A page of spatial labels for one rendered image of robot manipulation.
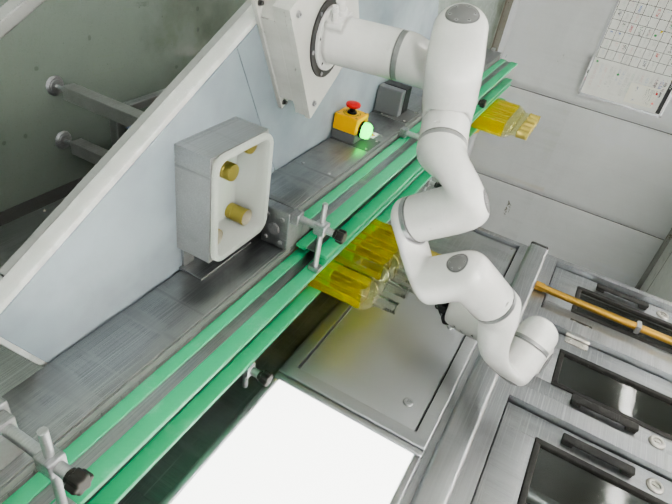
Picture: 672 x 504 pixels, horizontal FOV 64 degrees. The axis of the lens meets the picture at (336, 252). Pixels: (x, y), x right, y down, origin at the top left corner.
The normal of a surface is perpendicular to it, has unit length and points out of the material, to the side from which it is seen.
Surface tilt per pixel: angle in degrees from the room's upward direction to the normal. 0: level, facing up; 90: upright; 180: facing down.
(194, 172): 90
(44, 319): 0
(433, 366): 91
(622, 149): 90
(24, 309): 0
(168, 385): 90
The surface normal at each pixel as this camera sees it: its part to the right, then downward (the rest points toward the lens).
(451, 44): -0.13, -0.52
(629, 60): -0.48, 0.46
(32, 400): 0.15, -0.80
